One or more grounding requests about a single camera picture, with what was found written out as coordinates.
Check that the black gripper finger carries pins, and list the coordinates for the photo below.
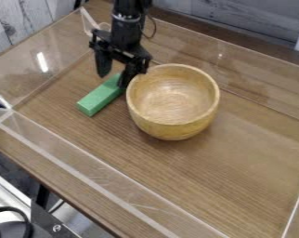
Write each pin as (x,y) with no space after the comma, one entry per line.
(103,62)
(133,68)

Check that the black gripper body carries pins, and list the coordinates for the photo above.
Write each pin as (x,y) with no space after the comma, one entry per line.
(122,41)

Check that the green rectangular block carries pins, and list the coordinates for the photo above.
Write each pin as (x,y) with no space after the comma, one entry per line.
(99,97)

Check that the brown wooden bowl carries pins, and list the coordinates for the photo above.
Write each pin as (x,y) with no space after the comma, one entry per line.
(173,101)

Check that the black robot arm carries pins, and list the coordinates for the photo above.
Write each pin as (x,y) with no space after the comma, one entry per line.
(130,8)

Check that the black table leg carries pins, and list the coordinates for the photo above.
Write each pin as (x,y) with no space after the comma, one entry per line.
(42,197)

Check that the clear acrylic corner bracket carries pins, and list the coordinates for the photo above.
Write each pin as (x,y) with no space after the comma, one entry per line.
(89,23)

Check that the clear acrylic barrier wall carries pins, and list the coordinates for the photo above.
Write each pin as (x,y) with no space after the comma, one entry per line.
(224,185)

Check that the black metal base plate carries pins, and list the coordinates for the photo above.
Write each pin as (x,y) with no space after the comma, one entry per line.
(46,226)

